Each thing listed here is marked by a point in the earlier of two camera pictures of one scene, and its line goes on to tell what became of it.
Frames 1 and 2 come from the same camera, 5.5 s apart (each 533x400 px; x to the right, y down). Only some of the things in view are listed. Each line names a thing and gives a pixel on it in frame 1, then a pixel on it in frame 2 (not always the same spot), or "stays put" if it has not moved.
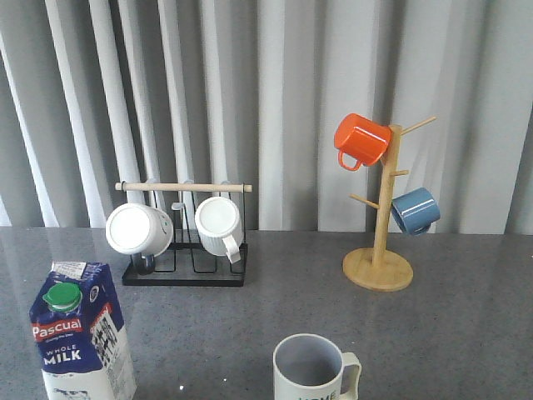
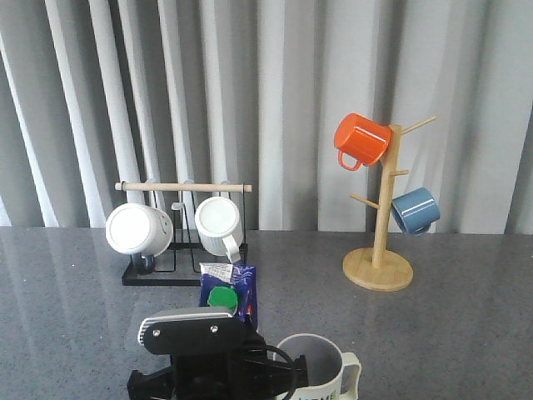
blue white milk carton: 82,343 to 226,285
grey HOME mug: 309,367 stays put
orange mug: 362,139 stays put
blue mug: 415,211 stays put
